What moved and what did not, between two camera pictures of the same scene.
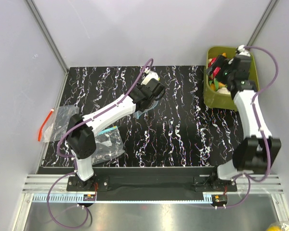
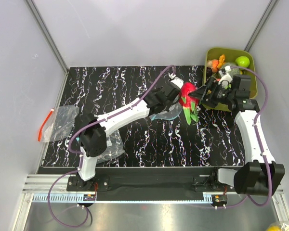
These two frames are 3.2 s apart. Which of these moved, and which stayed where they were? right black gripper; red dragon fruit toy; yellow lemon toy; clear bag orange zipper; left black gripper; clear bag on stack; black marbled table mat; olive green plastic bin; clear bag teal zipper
Moved: left black gripper; right black gripper; clear bag teal zipper; red dragon fruit toy
Stayed: black marbled table mat; olive green plastic bin; yellow lemon toy; clear bag orange zipper; clear bag on stack
